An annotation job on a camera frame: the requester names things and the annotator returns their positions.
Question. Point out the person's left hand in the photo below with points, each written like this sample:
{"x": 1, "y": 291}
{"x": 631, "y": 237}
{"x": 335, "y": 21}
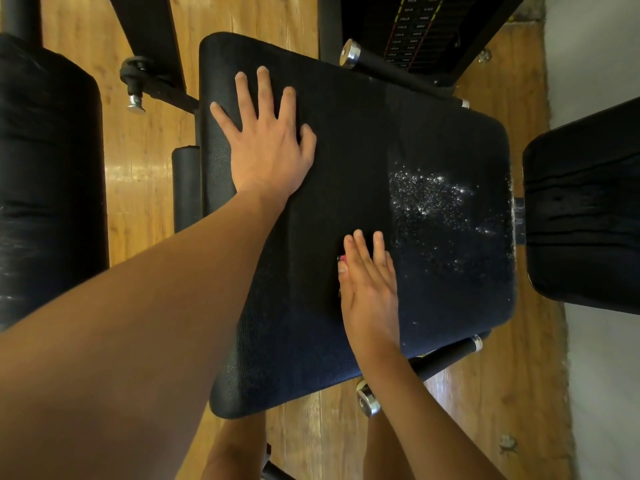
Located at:
{"x": 265, "y": 150}

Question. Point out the person's leg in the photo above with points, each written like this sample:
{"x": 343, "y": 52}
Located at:
{"x": 235, "y": 450}
{"x": 385, "y": 450}

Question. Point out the person's left forearm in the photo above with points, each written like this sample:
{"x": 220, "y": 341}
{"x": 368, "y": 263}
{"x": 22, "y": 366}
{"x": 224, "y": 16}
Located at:
{"x": 110, "y": 365}

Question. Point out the person's right hand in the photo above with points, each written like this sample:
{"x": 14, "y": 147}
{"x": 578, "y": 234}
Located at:
{"x": 368, "y": 300}

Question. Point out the person's right forearm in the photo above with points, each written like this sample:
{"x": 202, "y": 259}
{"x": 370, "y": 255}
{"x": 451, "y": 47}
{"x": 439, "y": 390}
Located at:
{"x": 430, "y": 425}

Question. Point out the person's right leg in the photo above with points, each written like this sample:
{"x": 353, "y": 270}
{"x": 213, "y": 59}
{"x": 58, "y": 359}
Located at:
{"x": 385, "y": 450}

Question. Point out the person's left leg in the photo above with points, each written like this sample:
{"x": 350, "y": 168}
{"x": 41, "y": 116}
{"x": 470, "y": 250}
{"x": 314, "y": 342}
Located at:
{"x": 235, "y": 450}

